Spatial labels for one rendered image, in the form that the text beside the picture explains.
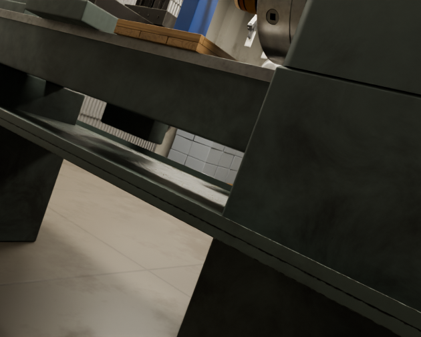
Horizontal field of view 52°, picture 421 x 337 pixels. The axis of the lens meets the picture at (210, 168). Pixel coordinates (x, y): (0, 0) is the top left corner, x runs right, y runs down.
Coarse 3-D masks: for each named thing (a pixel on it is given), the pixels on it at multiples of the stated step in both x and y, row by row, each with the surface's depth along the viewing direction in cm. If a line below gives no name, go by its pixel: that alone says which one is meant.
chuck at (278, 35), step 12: (264, 0) 97; (276, 0) 95; (288, 0) 93; (264, 12) 98; (288, 12) 94; (264, 24) 99; (276, 24) 97; (288, 24) 95; (264, 36) 101; (276, 36) 99; (288, 36) 97; (264, 48) 105; (276, 48) 102; (288, 48) 99; (276, 60) 107
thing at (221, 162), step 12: (180, 132) 646; (180, 144) 643; (192, 144) 632; (204, 144) 620; (216, 144) 621; (168, 156) 652; (180, 156) 640; (192, 156) 629; (204, 156) 617; (216, 156) 633; (228, 156) 661; (240, 156) 690; (192, 168) 625; (204, 168) 620; (216, 168) 644; (228, 168) 674; (228, 180) 684
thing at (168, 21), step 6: (126, 6) 147; (132, 6) 146; (138, 6) 144; (138, 12) 144; (144, 12) 142; (150, 12) 141; (156, 12) 139; (162, 12) 138; (168, 12) 137; (144, 18) 142; (150, 18) 140; (156, 18) 139; (162, 18) 137; (168, 18) 138; (174, 18) 140; (156, 24) 138; (162, 24) 137; (168, 24) 139; (174, 24) 141
